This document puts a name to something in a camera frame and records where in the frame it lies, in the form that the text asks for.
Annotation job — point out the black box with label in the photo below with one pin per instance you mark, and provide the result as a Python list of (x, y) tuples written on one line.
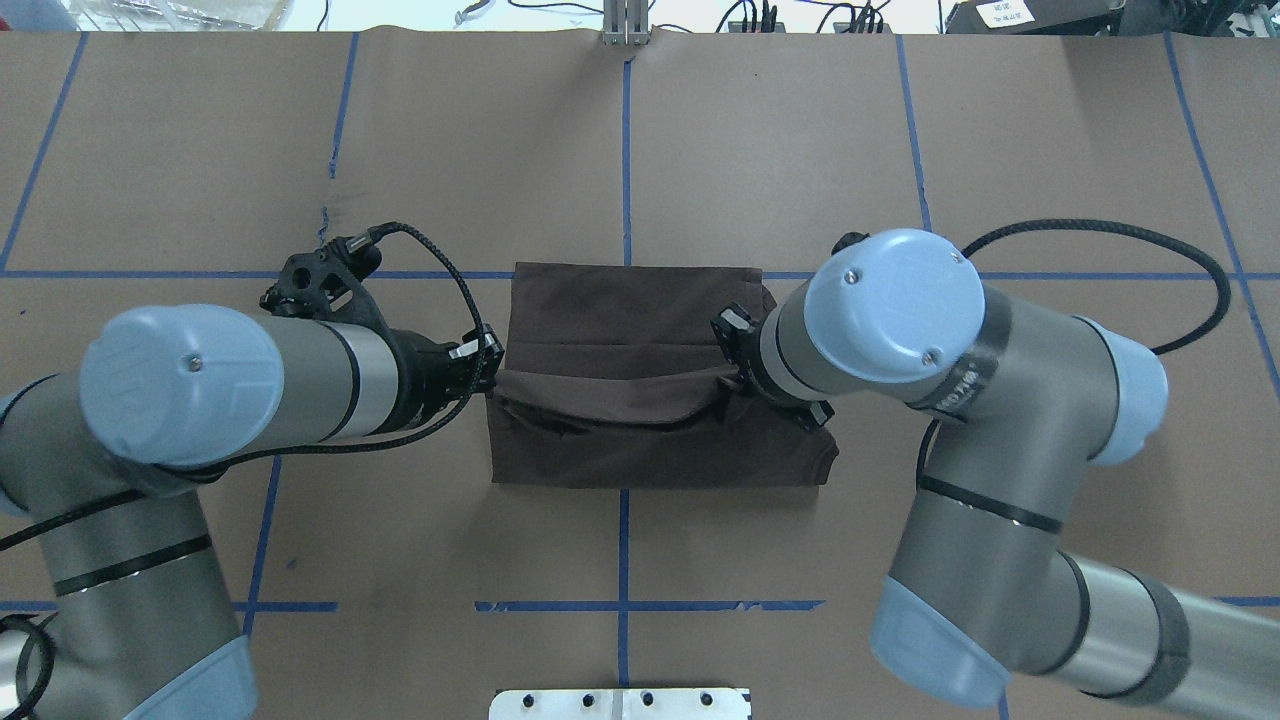
[(1047, 18)]

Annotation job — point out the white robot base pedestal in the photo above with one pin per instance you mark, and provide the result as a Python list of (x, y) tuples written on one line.
[(623, 703)]

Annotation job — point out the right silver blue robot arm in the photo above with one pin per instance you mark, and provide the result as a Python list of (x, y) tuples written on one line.
[(1023, 400)]

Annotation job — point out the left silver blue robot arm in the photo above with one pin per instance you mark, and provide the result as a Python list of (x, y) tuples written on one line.
[(106, 462)]

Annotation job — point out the dark brown t-shirt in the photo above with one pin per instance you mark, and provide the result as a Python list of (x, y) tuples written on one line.
[(614, 379)]

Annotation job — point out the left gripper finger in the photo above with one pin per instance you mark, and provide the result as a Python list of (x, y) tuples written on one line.
[(485, 385), (479, 351)]

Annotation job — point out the aluminium frame post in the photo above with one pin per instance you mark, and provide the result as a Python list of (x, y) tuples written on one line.
[(626, 22)]

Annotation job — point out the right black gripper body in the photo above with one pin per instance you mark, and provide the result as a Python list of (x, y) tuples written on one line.
[(733, 330)]

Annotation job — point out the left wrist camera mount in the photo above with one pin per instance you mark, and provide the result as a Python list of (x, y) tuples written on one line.
[(327, 284)]

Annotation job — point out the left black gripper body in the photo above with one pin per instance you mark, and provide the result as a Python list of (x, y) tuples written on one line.
[(418, 366)]

